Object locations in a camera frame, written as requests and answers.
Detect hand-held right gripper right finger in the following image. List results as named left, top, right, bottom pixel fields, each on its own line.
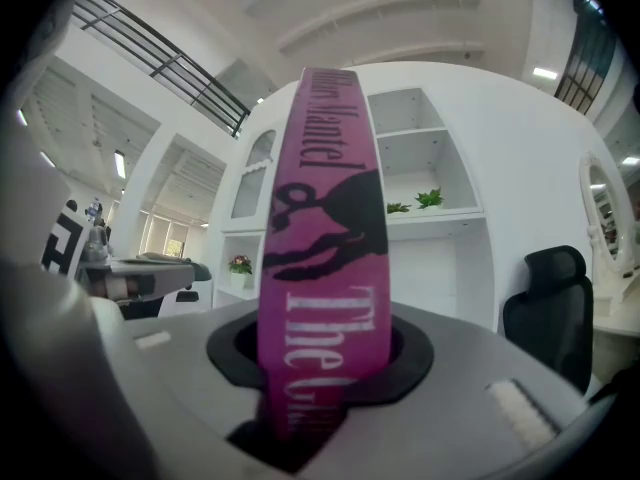
left=309, top=302, right=615, bottom=480

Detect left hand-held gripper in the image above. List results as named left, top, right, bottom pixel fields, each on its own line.
left=42, top=202, right=213, bottom=320

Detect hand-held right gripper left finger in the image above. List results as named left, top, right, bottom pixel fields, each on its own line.
left=124, top=302, right=301, bottom=480

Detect magenta book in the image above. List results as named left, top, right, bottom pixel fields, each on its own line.
left=257, top=66, right=394, bottom=442

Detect pink potted flowers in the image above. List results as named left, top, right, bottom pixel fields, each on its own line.
left=227, top=253, right=254, bottom=290

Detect white cabinet door with knob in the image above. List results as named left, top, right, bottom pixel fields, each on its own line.
left=228, top=127, right=280, bottom=233

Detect black office chair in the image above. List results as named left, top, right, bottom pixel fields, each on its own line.
left=501, top=244, right=596, bottom=395

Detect white vanity table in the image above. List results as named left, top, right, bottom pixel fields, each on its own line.
left=591, top=267, right=640, bottom=340

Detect black metal railing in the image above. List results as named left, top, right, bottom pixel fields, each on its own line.
left=73, top=0, right=252, bottom=138
left=553, top=11, right=617, bottom=115

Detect white oval vanity mirror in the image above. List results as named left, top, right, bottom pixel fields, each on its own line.
left=578, top=151, right=640, bottom=280

